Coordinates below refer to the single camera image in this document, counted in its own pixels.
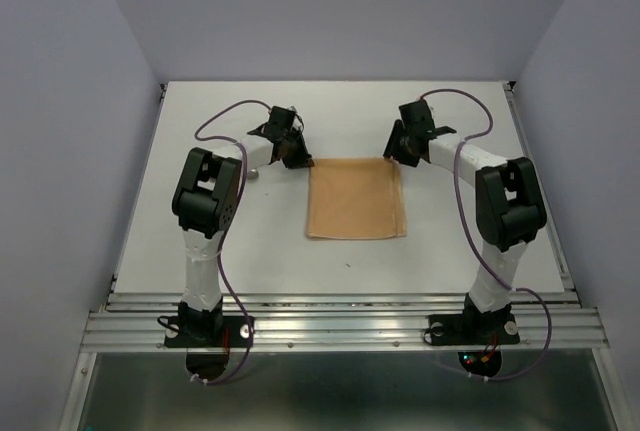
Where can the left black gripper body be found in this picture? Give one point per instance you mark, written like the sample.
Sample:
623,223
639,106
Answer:
289,138

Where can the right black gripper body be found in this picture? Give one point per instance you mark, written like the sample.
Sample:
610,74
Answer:
408,157

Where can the orange cloth napkin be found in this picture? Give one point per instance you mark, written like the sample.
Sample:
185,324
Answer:
356,199

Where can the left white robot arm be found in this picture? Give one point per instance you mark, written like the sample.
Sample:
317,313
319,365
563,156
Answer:
209,191

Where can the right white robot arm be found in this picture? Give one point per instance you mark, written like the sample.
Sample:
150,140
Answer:
499,200

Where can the silver metal spoon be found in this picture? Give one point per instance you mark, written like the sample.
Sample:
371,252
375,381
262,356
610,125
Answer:
252,173

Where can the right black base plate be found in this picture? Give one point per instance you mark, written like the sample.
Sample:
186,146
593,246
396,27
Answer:
446,330

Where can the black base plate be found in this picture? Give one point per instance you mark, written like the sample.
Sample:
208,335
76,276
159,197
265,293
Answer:
446,330
232,332

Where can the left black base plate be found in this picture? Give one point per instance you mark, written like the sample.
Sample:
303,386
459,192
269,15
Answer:
232,332

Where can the aluminium frame rail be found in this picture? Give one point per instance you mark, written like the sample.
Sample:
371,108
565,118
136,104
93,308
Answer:
324,322

